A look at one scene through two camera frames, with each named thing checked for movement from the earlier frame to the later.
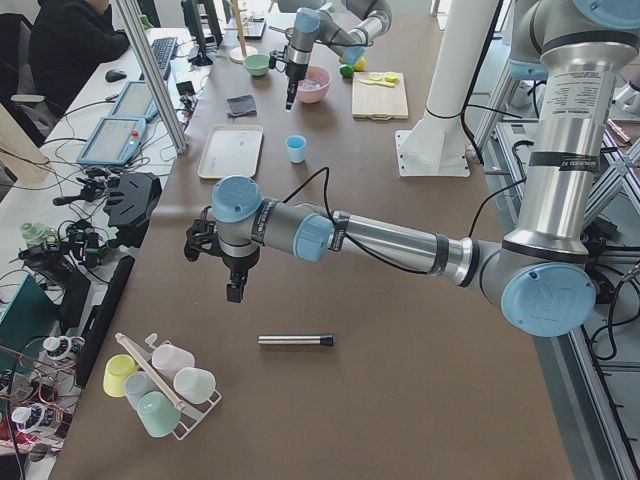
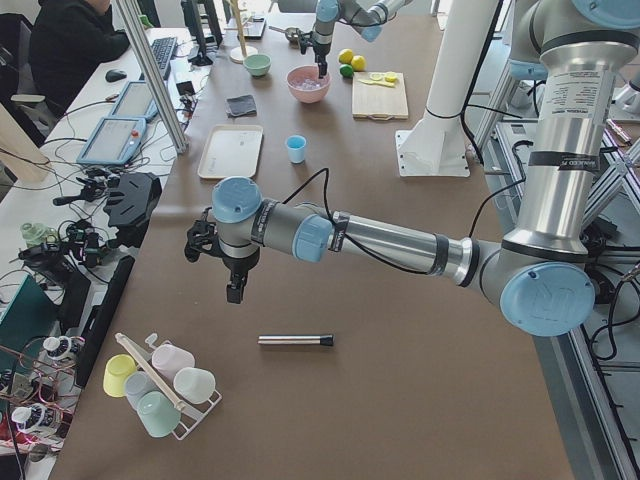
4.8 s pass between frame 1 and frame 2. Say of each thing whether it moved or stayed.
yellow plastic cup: stayed
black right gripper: moved
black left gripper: stayed
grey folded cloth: stayed
